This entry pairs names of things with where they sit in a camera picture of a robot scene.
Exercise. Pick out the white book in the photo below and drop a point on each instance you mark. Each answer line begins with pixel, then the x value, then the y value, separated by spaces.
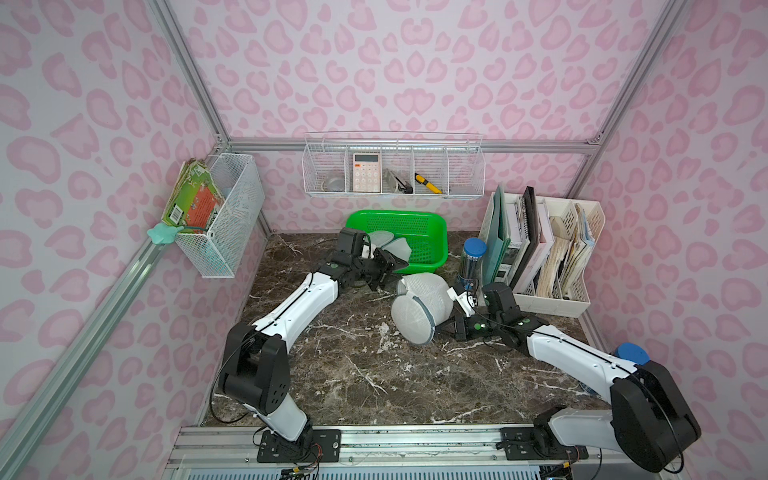
pixel 543 246

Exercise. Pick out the round metal tin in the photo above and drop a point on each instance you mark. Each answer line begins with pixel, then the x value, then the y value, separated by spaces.
pixel 335 183

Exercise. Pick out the metal clips in shelf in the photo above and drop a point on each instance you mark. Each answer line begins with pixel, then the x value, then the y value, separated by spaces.
pixel 393 184

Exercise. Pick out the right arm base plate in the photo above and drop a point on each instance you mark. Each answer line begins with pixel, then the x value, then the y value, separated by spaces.
pixel 537 443

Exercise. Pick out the yellow black utility knife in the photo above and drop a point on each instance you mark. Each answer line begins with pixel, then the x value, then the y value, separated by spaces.
pixel 427 184

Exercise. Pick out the beige papers in organizer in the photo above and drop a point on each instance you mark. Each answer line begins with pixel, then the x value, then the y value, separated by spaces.
pixel 573 245

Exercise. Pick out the pencil tube blue lid standing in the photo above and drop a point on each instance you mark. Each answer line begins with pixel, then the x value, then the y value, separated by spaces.
pixel 473 251

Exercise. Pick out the black binder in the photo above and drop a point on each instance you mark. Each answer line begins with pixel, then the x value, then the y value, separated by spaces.
pixel 532 230

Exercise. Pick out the white calculator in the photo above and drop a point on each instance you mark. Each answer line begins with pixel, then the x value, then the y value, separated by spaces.
pixel 366 172

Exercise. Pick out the green red booklet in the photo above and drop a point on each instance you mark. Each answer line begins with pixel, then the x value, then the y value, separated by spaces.
pixel 195 201

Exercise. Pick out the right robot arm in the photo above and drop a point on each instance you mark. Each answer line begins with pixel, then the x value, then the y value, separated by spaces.
pixel 647 417

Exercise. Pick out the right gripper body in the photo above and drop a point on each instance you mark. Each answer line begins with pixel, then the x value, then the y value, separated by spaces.
pixel 459 324

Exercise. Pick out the white mesh laundry bag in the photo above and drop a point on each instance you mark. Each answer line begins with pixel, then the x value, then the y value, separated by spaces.
pixel 422 304

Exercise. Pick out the white wire shelf back wall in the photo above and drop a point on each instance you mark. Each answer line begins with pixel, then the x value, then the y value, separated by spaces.
pixel 454 162

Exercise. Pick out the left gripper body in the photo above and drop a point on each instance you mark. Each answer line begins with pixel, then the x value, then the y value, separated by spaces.
pixel 380 264

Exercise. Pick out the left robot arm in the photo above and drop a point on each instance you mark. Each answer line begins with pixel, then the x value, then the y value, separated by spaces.
pixel 255 369

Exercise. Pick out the green plastic basket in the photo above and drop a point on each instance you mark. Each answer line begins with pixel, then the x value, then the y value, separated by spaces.
pixel 425 233

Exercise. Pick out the pencil tube blue lid lying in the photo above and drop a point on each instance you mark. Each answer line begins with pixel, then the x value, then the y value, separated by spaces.
pixel 631 352

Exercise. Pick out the white mesh bag in basket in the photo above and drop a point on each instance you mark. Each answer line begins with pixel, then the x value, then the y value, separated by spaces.
pixel 387 241

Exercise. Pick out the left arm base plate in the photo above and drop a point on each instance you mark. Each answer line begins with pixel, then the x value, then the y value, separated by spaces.
pixel 323 444

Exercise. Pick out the white file organizer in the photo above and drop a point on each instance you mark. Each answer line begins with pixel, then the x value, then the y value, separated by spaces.
pixel 528 300

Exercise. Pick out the mint green star hook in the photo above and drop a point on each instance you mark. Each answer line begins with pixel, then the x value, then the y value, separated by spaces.
pixel 163 234

